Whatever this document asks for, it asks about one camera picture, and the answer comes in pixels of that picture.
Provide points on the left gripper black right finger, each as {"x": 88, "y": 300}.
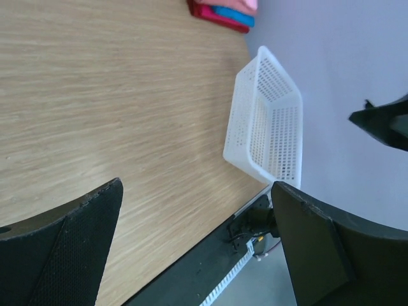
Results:
{"x": 335, "y": 257}

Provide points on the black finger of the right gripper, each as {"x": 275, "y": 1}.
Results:
{"x": 386, "y": 123}

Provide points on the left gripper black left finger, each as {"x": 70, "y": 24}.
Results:
{"x": 58, "y": 257}

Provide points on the pink t-shirt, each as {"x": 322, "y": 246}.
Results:
{"x": 248, "y": 7}

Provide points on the white plastic basket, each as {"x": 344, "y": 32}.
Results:
{"x": 264, "y": 137}

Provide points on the folded blue t-shirt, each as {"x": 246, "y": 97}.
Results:
{"x": 235, "y": 15}

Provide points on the folded red t-shirt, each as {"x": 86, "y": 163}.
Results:
{"x": 204, "y": 12}

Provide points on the white slotted cable duct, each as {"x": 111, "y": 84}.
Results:
{"x": 217, "y": 291}

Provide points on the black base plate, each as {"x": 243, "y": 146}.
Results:
{"x": 192, "y": 277}

